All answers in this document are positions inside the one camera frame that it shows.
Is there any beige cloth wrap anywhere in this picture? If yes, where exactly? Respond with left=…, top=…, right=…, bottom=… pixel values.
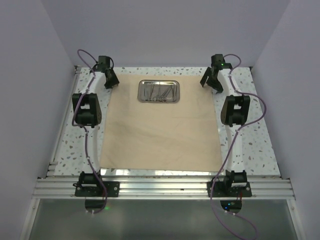
left=100, top=74, right=222, bottom=172

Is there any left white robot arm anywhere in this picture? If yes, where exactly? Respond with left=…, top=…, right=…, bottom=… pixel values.
left=71, top=55, right=119, bottom=197

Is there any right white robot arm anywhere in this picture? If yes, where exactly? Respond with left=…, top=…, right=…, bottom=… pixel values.
left=200, top=54, right=251, bottom=197

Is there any steel instrument tray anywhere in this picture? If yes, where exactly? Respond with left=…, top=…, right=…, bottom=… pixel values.
left=137, top=79, right=180, bottom=104

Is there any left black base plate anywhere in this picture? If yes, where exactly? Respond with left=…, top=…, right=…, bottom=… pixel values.
left=72, top=181, right=120, bottom=198

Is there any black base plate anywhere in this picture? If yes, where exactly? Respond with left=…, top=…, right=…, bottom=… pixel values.
left=72, top=181, right=120, bottom=198
left=206, top=170, right=253, bottom=198

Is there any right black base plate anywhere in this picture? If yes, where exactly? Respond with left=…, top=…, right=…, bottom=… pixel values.
left=206, top=170, right=253, bottom=198

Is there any aluminium rail frame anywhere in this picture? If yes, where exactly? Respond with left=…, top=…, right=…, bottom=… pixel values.
left=18, top=65, right=301, bottom=240

